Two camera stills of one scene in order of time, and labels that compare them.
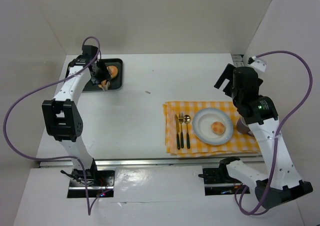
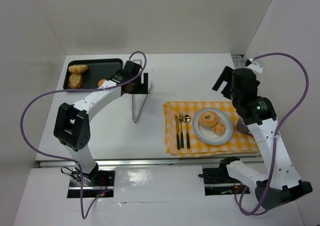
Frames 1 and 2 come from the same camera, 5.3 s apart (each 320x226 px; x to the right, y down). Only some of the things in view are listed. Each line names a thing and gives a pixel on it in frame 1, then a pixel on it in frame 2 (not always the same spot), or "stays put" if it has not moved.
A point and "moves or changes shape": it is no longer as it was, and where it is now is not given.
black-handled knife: (177, 131) stays put
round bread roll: (218, 128) stays put
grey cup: (243, 127) stays put
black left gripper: (100, 74) to (139, 86)
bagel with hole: (112, 70) to (208, 118)
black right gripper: (229, 78) stays put
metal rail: (139, 162) stays put
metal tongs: (106, 87) moves or changes shape
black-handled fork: (181, 118) stays put
